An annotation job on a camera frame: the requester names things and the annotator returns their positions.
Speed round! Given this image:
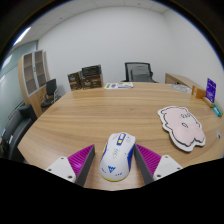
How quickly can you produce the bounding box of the black mesh office chair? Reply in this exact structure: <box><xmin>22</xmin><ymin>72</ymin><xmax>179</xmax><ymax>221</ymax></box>
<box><xmin>121</xmin><ymin>61</ymin><xmax>158</xmax><ymax>84</ymax></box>

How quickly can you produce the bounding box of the orange wooden box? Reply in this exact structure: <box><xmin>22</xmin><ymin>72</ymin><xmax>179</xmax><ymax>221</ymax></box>
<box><xmin>191</xmin><ymin>85</ymin><xmax>207</xmax><ymax>100</ymax></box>

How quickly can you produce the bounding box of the small brown cardboard box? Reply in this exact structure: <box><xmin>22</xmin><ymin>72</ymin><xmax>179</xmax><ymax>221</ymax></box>
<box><xmin>67</xmin><ymin>71</ymin><xmax>83</xmax><ymax>92</ymax></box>

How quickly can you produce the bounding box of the wooden side cabinet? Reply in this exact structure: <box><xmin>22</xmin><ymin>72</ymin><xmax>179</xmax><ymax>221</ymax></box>
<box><xmin>164</xmin><ymin>72</ymin><xmax>198</xmax><ymax>89</ymax></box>

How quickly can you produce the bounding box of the black cardboard box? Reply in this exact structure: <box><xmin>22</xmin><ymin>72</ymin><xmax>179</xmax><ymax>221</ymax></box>
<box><xmin>81</xmin><ymin>64</ymin><xmax>102</xmax><ymax>79</ymax></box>

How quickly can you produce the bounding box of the rectangular ceiling light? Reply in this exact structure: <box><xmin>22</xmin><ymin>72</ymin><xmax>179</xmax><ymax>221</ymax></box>
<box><xmin>13</xmin><ymin>26</ymin><xmax>32</xmax><ymax>47</ymax></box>

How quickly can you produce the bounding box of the green flat box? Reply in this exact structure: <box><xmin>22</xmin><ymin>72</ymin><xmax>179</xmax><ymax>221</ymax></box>
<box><xmin>213</xmin><ymin>103</ymin><xmax>223</xmax><ymax>118</ymax></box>

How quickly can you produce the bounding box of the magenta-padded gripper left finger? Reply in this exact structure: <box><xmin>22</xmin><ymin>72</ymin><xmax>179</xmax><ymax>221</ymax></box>
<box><xmin>45</xmin><ymin>143</ymin><xmax>97</xmax><ymax>188</ymax></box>

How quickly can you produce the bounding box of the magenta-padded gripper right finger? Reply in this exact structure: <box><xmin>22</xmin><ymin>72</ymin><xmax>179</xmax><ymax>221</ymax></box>
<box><xmin>133</xmin><ymin>143</ymin><xmax>184</xmax><ymax>186</ymax></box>

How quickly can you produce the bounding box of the white blue yellow computer mouse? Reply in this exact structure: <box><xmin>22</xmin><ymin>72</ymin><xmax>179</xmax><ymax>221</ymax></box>
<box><xmin>99</xmin><ymin>131</ymin><xmax>137</xmax><ymax>183</ymax></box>

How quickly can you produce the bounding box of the pink pig-shaped mouse pad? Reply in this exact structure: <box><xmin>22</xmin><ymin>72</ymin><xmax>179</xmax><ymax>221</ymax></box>
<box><xmin>157</xmin><ymin>105</ymin><xmax>207</xmax><ymax>153</ymax></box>

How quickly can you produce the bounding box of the small yellowish box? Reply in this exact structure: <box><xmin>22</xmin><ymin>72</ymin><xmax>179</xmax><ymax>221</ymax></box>
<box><xmin>203</xmin><ymin>97</ymin><xmax>214</xmax><ymax>108</ymax></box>

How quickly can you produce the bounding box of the small black chair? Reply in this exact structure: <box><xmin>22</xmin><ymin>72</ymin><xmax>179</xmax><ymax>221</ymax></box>
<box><xmin>40</xmin><ymin>78</ymin><xmax>63</xmax><ymax>109</ymax></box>

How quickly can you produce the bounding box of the round white disc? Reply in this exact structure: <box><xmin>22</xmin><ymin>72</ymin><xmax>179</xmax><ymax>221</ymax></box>
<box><xmin>170</xmin><ymin>83</ymin><xmax>193</xmax><ymax>94</ymax></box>

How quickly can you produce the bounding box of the purple sign stand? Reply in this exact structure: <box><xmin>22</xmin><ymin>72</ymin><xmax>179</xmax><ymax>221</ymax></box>
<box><xmin>205</xmin><ymin>77</ymin><xmax>217</xmax><ymax>104</ymax></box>

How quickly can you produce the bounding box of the black sofa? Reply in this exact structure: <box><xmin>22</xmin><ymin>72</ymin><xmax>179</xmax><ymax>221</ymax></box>
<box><xmin>1</xmin><ymin>104</ymin><xmax>38</xmax><ymax>163</ymax></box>

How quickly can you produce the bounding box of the wide brown cardboard box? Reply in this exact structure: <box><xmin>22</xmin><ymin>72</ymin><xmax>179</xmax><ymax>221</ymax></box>
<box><xmin>80</xmin><ymin>75</ymin><xmax>104</xmax><ymax>90</ymax></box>

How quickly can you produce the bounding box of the white green leaflet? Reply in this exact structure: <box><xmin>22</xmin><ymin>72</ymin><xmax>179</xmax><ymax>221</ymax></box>
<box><xmin>104</xmin><ymin>81</ymin><xmax>134</xmax><ymax>90</ymax></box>

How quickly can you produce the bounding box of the wooden shelf unit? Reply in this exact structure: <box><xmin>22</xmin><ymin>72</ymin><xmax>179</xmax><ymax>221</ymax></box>
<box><xmin>17</xmin><ymin>49</ymin><xmax>51</xmax><ymax>118</ymax></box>

